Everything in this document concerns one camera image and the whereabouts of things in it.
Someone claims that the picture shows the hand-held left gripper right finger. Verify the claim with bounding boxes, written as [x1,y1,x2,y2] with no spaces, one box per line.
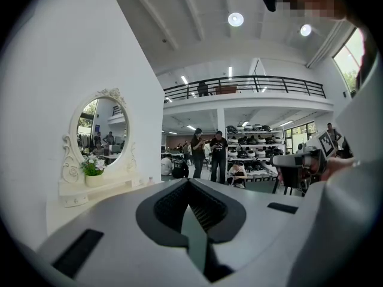
[189,178,303,287]

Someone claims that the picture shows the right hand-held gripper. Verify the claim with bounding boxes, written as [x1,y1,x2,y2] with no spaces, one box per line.
[270,130,338,197]

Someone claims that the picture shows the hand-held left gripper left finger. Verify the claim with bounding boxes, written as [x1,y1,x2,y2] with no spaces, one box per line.
[35,178,210,287]

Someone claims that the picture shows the person's right forearm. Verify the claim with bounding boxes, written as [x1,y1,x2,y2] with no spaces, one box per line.
[323,157,360,182]

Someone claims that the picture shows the white dressing table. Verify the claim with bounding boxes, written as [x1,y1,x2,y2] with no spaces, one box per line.
[45,179,164,239]

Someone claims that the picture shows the shelf of black white helmets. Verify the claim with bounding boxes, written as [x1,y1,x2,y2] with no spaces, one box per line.
[226,124,285,185]

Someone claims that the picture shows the artificial flowers in white pot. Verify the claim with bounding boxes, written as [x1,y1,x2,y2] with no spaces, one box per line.
[80,153,107,188]

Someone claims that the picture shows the white ornate vanity mirror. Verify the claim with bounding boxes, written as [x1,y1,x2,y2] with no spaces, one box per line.
[58,87,146,208]

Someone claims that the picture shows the black balcony railing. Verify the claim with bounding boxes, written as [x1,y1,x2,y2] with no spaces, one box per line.
[163,75,327,102]

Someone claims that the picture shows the wooden balcony desk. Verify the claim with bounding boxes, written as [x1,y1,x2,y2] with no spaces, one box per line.
[214,84,239,95]

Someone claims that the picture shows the large glass window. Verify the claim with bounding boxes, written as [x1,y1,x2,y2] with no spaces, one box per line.
[333,28,364,94]

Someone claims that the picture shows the person's black clothing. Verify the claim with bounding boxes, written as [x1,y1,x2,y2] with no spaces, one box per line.
[354,25,381,95]

